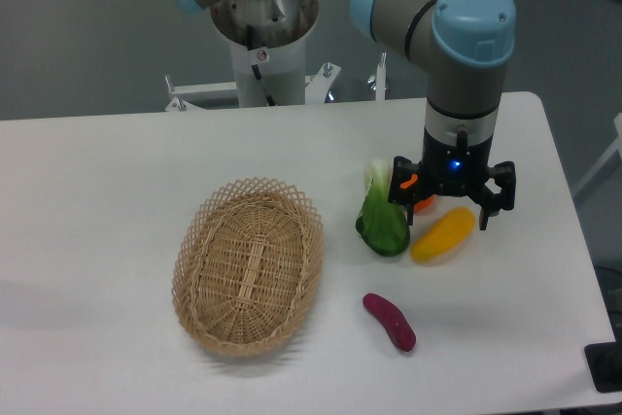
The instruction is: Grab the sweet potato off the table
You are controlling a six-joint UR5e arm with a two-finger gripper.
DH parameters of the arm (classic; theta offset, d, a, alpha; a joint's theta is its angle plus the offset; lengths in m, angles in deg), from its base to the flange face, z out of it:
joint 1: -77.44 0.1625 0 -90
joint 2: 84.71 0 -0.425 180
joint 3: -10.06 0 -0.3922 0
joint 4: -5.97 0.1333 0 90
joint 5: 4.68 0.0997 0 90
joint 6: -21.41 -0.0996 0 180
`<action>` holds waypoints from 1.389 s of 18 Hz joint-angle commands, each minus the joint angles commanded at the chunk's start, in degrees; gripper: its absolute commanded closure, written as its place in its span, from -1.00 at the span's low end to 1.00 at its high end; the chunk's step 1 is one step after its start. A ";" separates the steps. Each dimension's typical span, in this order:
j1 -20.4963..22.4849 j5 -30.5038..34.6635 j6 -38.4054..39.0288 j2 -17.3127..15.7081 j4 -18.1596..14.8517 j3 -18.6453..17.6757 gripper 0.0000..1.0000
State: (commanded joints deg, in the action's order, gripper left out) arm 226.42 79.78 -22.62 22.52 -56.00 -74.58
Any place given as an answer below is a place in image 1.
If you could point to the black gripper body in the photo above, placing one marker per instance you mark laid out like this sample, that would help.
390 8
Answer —
446 170

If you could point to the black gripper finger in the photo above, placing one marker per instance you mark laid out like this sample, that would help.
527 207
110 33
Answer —
403 190
496 191

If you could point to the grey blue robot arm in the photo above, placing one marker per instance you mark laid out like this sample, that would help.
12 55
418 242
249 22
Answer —
463 46

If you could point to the purple sweet potato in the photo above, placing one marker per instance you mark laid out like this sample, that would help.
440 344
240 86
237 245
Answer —
392 320

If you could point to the orange carrot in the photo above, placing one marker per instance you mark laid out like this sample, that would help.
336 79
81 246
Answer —
423 205

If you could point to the green bok choy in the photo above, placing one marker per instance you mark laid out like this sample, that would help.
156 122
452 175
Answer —
380 224

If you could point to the yellow mango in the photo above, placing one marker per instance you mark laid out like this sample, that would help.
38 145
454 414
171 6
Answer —
448 232

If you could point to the woven wicker basket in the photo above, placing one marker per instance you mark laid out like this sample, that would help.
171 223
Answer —
249 267

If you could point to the black device at table edge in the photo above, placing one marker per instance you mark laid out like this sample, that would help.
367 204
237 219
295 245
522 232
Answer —
604 362

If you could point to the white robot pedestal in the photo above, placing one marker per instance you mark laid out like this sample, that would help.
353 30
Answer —
267 45

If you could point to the white metal base frame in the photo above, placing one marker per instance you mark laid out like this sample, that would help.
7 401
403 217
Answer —
260 81

